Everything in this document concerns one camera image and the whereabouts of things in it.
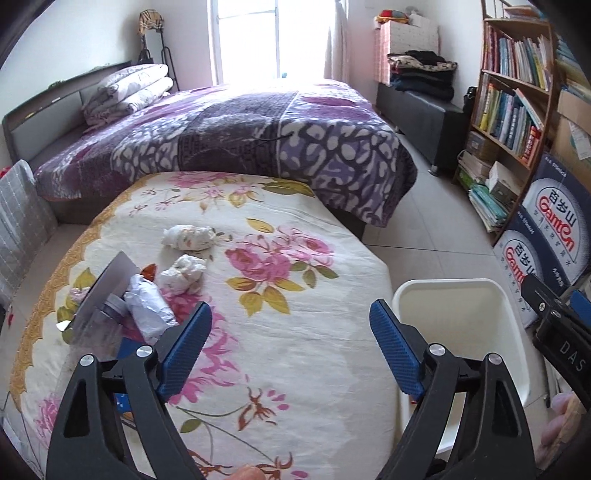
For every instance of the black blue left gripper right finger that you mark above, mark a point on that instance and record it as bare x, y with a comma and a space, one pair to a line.
469, 422

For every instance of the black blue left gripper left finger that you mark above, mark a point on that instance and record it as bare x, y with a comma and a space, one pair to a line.
88, 440

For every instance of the blue biscuit box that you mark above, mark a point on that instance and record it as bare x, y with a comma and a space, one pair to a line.
114, 279

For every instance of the orange snack wrapper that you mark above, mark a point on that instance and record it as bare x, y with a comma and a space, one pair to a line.
149, 272

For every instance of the white plastic trash bin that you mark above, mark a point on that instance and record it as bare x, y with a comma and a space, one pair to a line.
471, 318

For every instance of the person's hand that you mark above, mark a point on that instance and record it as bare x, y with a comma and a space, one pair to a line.
569, 412

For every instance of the lower blue Ganten water box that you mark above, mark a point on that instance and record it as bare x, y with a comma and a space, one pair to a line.
523, 250

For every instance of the blue ganten water box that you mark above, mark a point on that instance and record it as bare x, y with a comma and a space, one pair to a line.
560, 206
523, 250

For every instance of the clear plastic cup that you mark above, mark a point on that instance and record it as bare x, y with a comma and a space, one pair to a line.
101, 333

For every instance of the upper blue Ganten water box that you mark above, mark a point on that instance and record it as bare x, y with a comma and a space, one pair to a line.
560, 206

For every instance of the crumpled white paper wrapper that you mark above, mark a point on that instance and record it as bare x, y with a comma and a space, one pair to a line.
150, 313

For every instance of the pink crochet piece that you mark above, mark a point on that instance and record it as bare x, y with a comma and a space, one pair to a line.
76, 295

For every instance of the floral cream tablecloth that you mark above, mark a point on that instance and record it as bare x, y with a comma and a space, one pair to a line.
291, 379

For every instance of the crumpled floral white tissue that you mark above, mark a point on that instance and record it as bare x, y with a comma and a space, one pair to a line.
188, 238

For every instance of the grey checked cushion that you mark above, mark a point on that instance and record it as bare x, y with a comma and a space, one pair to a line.
27, 223

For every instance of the pile of dark clothes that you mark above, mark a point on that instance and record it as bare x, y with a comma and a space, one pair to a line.
423, 72

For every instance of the wooden bookshelf with books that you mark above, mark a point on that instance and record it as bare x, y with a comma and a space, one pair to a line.
512, 119

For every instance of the dark grey bed headboard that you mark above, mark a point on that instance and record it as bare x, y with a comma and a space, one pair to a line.
52, 117

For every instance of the purple patterned bed blanket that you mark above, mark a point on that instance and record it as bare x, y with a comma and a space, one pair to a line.
325, 135

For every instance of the pink white storage box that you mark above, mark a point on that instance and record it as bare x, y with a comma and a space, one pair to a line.
398, 38

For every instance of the black metal rack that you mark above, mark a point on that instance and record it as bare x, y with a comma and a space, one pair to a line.
153, 48

